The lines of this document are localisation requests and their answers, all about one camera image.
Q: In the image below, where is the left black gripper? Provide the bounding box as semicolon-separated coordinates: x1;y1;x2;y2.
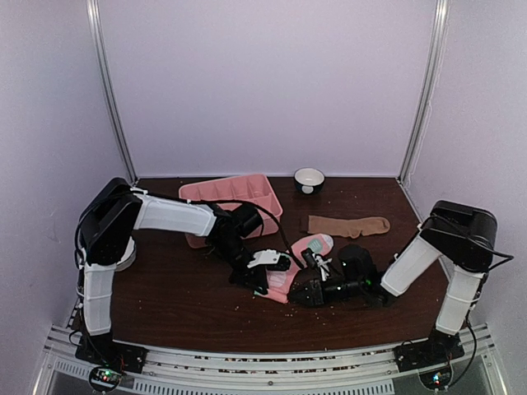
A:
212;237;268;295

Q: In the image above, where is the pink patterned sock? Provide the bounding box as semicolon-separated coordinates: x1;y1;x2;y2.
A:
254;233;334;304

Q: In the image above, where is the tan brown sock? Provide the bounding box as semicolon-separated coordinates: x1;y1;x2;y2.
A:
300;215;391;239

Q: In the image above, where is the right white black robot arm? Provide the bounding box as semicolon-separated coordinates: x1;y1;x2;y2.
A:
288;200;513;364

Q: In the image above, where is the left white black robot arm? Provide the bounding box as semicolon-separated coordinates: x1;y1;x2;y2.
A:
74;178;268;365

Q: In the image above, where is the pink divided organizer tray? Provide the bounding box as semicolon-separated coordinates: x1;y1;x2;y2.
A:
179;174;283;249

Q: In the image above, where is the black white ceramic bowl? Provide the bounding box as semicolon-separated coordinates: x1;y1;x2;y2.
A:
293;168;325;195

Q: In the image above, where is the white fluted bowl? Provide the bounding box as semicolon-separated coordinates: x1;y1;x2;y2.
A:
115;238;137;272

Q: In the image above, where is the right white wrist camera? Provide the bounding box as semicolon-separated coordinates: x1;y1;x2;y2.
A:
301;248;332;281

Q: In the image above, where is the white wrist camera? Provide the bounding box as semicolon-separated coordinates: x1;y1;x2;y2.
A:
247;249;291;272
301;248;332;281

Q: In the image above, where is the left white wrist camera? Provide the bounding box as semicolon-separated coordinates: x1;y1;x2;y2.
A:
247;249;291;272

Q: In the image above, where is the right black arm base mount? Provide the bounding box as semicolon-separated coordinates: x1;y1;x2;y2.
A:
394;340;465;391

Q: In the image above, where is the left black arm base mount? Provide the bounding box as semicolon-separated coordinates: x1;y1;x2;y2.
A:
75;335;147;393

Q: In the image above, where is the left aluminium frame post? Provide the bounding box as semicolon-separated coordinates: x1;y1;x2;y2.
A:
86;0;139;185

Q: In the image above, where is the aluminium frame post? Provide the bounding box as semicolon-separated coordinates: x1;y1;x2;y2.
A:
86;0;139;185
398;0;450;186

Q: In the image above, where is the right aluminium frame post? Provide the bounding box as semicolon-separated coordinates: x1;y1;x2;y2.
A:
398;0;450;186

